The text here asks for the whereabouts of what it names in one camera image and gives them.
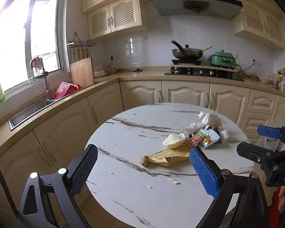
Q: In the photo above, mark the yellow snack packet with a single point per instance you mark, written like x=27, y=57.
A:
x=166, y=156

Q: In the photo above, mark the cream lattice wall cabinet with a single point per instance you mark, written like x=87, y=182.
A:
x=261, y=23
x=118, y=16

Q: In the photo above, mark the white tissue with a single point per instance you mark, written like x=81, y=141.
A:
x=211, y=118

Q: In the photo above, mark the wooden cutting board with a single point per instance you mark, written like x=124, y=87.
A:
x=82, y=72

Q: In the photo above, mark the small white tissue wad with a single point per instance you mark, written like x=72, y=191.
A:
x=224, y=135

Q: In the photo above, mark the cream wrapper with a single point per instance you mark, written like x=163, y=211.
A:
x=173, y=140

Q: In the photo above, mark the silver yellow packet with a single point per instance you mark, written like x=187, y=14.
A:
x=210, y=139

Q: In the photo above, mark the stack of white dishes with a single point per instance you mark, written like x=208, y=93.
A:
x=99, y=72

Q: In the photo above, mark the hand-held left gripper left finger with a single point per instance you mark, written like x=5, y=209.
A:
x=84, y=168

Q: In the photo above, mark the black induction cooker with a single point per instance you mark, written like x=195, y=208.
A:
x=186, y=62

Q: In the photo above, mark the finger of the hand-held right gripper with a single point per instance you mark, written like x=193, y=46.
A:
x=268, y=132
x=251, y=150

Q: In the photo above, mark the wooden spatula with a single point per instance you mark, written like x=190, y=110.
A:
x=207, y=48

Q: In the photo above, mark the range hood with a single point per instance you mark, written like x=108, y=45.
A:
x=192, y=7

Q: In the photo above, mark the red plastic basket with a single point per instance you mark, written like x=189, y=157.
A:
x=66, y=90

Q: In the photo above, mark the dark wok with lid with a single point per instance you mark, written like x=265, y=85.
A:
x=186, y=53

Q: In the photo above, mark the black gas stove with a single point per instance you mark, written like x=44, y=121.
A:
x=204, y=73

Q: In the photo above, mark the clear plastic bag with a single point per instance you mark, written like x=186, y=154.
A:
x=192, y=128

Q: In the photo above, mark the steel kitchen faucet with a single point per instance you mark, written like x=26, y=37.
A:
x=47, y=85

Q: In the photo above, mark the group of condiment bottles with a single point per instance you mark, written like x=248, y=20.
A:
x=283, y=80

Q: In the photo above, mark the person's red clothing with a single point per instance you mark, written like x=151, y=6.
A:
x=274, y=204

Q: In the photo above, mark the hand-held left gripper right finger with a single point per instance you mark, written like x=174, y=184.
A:
x=204, y=173

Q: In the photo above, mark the steel sink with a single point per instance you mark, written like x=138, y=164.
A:
x=30, y=114

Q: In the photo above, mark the sliding window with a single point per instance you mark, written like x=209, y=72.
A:
x=42, y=28

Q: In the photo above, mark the green electric pot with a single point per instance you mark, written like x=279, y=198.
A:
x=223, y=59

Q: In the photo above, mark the hanging utensil rack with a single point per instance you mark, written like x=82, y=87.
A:
x=82, y=44

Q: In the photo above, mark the red checkered packet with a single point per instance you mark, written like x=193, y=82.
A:
x=194, y=141

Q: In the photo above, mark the small white paper scrap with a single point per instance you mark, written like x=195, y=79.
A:
x=173, y=181

